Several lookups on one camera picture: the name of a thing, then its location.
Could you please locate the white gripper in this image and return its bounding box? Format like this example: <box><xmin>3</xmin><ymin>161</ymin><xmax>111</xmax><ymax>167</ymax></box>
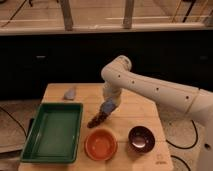
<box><xmin>103</xmin><ymin>82</ymin><xmax>122</xmax><ymax>104</ymax></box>

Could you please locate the grey blue cloth piece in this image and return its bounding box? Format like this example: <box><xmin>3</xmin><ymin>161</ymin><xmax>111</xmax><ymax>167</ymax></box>
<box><xmin>64</xmin><ymin>87</ymin><xmax>76</xmax><ymax>100</ymax></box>

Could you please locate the black cable floor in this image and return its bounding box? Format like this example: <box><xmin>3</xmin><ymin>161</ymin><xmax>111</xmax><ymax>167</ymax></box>
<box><xmin>165</xmin><ymin>119</ymin><xmax>200</xmax><ymax>150</ymax></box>
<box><xmin>0</xmin><ymin>106</ymin><xmax>28</xmax><ymax>139</ymax></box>

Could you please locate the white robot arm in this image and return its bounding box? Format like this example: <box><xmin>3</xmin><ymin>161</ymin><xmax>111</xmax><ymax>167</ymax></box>
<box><xmin>101</xmin><ymin>55</ymin><xmax>213</xmax><ymax>171</ymax></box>

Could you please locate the black cable left floor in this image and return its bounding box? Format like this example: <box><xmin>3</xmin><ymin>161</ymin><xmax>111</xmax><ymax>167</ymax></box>
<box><xmin>0</xmin><ymin>106</ymin><xmax>28</xmax><ymax>139</ymax></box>

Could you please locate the bunch of dark grapes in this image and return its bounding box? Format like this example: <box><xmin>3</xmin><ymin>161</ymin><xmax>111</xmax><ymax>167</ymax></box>
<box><xmin>87</xmin><ymin>113</ymin><xmax>108</xmax><ymax>128</ymax></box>

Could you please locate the blue sponge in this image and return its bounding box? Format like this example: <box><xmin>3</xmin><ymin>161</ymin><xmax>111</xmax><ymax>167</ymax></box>
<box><xmin>100</xmin><ymin>101</ymin><xmax>116</xmax><ymax>115</ymax></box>

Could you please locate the dark purple bowl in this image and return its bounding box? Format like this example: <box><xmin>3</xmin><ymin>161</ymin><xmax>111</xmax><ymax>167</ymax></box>
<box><xmin>128</xmin><ymin>126</ymin><xmax>155</xmax><ymax>153</ymax></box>

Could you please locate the black cable right floor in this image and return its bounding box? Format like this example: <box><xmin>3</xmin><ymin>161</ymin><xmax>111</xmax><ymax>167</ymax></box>
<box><xmin>165</xmin><ymin>119</ymin><xmax>200</xmax><ymax>150</ymax></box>

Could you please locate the orange bowl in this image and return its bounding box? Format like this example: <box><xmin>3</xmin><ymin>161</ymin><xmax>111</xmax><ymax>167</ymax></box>
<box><xmin>84</xmin><ymin>129</ymin><xmax>118</xmax><ymax>161</ymax></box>

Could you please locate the green plastic tray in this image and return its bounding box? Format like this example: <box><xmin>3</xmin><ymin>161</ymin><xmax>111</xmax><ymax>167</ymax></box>
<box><xmin>21</xmin><ymin>103</ymin><xmax>83</xmax><ymax>164</ymax></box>

